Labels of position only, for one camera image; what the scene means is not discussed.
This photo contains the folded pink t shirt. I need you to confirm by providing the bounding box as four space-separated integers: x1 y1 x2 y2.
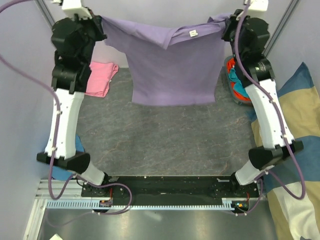
85 61 119 98

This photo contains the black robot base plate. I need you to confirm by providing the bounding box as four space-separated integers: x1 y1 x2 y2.
81 176 259 205

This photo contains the right aluminium frame post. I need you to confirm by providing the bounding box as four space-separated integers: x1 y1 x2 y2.
263 0 300 57

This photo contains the teal t shirt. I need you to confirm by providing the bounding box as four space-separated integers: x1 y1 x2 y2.
228 68 250 101

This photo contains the left aluminium frame post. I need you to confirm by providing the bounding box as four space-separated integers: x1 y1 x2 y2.
35 0 55 27

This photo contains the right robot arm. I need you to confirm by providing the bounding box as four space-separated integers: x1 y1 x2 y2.
222 9 304 197

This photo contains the purple t shirt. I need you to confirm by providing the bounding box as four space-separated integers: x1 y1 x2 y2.
102 14 228 106

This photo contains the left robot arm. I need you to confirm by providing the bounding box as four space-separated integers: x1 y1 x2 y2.
36 10 110 197

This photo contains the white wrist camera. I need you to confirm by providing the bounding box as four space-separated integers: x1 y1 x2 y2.
243 0 269 13
50 0 93 20

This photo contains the blue beige checked pillow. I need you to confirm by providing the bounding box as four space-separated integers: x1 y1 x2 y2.
246 61 320 240

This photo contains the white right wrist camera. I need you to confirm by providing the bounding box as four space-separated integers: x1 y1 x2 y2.
243 0 269 13

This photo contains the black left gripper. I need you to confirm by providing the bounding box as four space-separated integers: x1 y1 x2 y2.
69 7 108 66

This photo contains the light blue cable duct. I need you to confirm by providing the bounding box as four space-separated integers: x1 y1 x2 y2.
45 199 238 211

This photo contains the aluminium frame post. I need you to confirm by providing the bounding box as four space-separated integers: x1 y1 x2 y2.
35 0 55 27
263 0 300 57

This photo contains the orange t shirt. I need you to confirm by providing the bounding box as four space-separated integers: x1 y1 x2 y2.
226 57 251 103

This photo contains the blue bucket hat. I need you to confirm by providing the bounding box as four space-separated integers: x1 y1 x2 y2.
51 134 85 181

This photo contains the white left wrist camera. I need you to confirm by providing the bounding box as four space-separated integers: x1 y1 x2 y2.
50 0 93 20

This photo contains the teal laundry basket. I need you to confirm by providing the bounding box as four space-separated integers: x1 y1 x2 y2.
223 56 252 106

